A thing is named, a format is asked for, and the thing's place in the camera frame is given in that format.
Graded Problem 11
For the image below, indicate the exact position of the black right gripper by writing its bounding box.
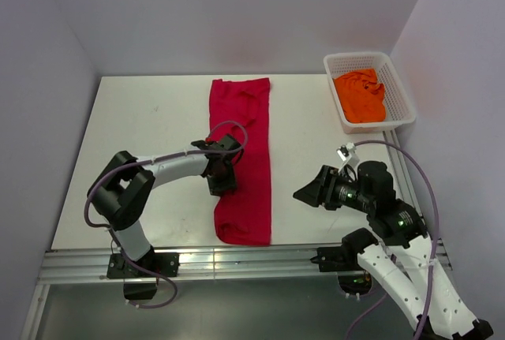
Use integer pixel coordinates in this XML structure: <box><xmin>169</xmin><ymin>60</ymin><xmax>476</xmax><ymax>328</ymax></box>
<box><xmin>292</xmin><ymin>163</ymin><xmax>373</xmax><ymax>211</ymax></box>

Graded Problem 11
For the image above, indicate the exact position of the red t shirt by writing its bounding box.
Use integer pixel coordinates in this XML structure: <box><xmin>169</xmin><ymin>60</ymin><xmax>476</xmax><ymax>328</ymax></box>
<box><xmin>209</xmin><ymin>78</ymin><xmax>272</xmax><ymax>246</ymax></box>

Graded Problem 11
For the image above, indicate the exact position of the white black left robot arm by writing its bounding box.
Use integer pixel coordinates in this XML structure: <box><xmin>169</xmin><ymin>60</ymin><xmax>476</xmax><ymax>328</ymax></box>
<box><xmin>84</xmin><ymin>134</ymin><xmax>244</xmax><ymax>276</ymax></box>

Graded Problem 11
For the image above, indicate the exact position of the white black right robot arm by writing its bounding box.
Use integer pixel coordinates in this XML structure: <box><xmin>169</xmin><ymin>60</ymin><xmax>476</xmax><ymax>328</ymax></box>
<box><xmin>293</xmin><ymin>161</ymin><xmax>494</xmax><ymax>339</ymax></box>

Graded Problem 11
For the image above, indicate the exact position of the orange t shirt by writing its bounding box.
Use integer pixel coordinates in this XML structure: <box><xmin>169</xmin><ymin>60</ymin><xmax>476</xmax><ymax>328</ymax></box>
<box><xmin>333</xmin><ymin>69</ymin><xmax>387</xmax><ymax>124</ymax></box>

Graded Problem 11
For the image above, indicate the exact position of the white perforated plastic basket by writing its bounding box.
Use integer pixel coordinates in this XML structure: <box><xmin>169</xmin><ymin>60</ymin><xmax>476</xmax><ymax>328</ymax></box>
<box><xmin>324</xmin><ymin>51</ymin><xmax>416</xmax><ymax>134</ymax></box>

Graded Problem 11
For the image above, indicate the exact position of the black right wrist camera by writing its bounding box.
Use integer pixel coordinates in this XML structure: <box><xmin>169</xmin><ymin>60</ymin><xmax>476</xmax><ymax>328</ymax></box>
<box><xmin>336</xmin><ymin>143</ymin><xmax>360</xmax><ymax>174</ymax></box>

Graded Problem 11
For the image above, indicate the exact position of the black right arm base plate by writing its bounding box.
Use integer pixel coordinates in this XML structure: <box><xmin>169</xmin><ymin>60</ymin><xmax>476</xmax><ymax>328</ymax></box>
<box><xmin>310</xmin><ymin>244</ymin><xmax>365</xmax><ymax>273</ymax></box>

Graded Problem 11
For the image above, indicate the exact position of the aluminium table edge rail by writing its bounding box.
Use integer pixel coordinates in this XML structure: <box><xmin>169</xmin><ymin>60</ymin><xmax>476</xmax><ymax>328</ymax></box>
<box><xmin>37</xmin><ymin>239</ymin><xmax>453</xmax><ymax>286</ymax></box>

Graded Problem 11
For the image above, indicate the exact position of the aluminium right side rail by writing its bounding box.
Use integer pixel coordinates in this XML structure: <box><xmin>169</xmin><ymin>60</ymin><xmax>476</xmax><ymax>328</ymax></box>
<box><xmin>386</xmin><ymin>145</ymin><xmax>422</xmax><ymax>215</ymax></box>

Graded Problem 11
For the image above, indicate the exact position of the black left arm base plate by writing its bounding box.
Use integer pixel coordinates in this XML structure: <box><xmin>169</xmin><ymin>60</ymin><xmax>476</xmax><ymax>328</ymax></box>
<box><xmin>107</xmin><ymin>252</ymin><xmax>179</xmax><ymax>279</ymax></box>

